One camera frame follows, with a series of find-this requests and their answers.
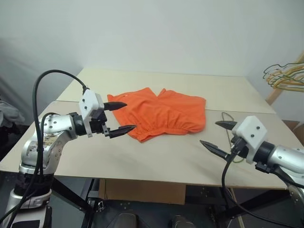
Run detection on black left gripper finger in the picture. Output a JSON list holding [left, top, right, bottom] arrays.
[[108, 124, 137, 139], [104, 101, 128, 112]]

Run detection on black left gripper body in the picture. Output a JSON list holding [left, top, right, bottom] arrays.
[[89, 109, 111, 138]]

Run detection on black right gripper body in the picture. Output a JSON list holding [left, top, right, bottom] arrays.
[[229, 136, 249, 159]]

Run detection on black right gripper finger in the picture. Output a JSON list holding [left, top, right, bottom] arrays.
[[215, 120, 238, 131], [199, 140, 232, 163]]

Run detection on olive wire hanger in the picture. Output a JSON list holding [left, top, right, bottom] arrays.
[[221, 112, 245, 164]]

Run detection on orange shorts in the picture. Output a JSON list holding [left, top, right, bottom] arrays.
[[106, 87, 207, 143]]

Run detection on open cardboard box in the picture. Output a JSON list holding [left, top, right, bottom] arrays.
[[284, 120, 304, 143]]

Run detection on thin wooden slat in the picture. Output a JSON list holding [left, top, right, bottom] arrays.
[[233, 189, 246, 228]]

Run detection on cardboard box under table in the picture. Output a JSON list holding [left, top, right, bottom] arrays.
[[98, 178, 186, 205]]

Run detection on dark rounded shape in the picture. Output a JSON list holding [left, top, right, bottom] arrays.
[[114, 212, 140, 228], [170, 215, 190, 228]]

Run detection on grey cloth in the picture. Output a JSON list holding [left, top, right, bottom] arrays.
[[0, 99, 26, 129]]

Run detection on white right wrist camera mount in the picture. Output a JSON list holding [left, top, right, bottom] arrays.
[[231, 115, 269, 164]]

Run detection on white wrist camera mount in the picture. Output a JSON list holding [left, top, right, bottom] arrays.
[[231, 115, 269, 164], [78, 89, 105, 139]]

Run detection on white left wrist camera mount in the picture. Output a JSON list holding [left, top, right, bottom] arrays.
[[78, 89, 105, 139]]

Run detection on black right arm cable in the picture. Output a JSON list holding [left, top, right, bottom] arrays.
[[221, 142, 304, 228]]

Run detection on yellow wire hanger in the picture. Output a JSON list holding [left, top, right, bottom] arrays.
[[268, 71, 304, 93], [266, 68, 304, 90]]

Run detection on black metal table frame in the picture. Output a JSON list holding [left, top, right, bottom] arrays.
[[51, 177, 294, 220]]

